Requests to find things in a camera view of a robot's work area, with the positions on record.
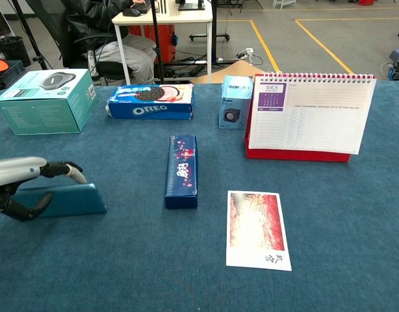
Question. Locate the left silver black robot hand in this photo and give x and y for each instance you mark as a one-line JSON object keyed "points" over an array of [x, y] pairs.
{"points": [[14, 170]]}

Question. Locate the teal smartphone with black screen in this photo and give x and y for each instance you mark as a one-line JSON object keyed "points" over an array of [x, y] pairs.
{"points": [[72, 201]]}

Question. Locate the teal speakerphone product box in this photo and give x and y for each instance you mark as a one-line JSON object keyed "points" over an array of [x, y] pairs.
{"points": [[40, 113]]}

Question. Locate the dark blue plastic crate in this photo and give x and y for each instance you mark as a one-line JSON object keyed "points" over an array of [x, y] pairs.
{"points": [[12, 73]]}

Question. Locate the black trash bin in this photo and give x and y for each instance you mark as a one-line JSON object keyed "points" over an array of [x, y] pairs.
{"points": [[13, 48]]}

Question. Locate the white power strip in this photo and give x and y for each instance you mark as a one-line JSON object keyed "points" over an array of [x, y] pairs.
{"points": [[92, 63]]}

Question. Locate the black tripod stand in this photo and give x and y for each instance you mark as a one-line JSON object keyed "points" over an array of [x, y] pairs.
{"points": [[29, 32]]}

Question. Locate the black office chair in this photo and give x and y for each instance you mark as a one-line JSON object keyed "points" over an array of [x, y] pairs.
{"points": [[116, 70]]}

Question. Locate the blue table cloth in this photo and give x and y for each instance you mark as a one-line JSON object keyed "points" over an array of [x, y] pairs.
{"points": [[121, 266]]}

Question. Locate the blue Oreo cookie box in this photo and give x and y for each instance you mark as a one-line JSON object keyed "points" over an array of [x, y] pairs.
{"points": [[150, 110]]}

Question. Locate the seated person in black jacket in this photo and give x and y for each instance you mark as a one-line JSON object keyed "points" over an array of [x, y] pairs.
{"points": [[89, 22]]}

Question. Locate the long dark blue floral box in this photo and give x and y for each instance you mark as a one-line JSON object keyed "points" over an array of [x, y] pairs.
{"points": [[182, 175]]}

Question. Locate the red cabinet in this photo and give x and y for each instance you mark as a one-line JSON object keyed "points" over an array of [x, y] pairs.
{"points": [[143, 32]]}

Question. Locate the black vertical pole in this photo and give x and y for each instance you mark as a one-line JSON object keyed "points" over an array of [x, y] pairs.
{"points": [[157, 45]]}

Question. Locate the black computer mouse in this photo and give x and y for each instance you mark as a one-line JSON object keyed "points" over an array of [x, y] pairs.
{"points": [[131, 12]]}

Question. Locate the black keyboard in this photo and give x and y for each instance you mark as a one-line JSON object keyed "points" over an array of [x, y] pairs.
{"points": [[144, 7]]}

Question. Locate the white desk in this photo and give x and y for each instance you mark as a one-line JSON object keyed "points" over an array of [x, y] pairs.
{"points": [[173, 18]]}

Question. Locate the light blue small speaker box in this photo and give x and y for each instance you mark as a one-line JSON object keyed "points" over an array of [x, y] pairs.
{"points": [[232, 110]]}

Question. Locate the brown cardboard sheet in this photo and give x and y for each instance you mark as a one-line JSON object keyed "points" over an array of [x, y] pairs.
{"points": [[232, 71]]}

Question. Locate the black monitor stand base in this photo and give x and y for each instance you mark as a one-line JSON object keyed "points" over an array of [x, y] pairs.
{"points": [[191, 6]]}

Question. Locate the black rolling stand base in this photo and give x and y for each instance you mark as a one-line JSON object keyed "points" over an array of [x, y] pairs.
{"points": [[215, 34]]}

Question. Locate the red fireworks photo postcard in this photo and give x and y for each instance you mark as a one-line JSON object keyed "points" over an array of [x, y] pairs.
{"points": [[256, 227]]}

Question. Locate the white floor power adapter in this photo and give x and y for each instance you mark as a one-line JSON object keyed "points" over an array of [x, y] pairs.
{"points": [[249, 51]]}

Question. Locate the red spiral desk calendar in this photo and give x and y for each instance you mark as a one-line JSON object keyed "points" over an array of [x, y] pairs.
{"points": [[310, 120]]}

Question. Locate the white metal rack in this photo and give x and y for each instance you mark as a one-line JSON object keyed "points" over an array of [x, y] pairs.
{"points": [[284, 3]]}

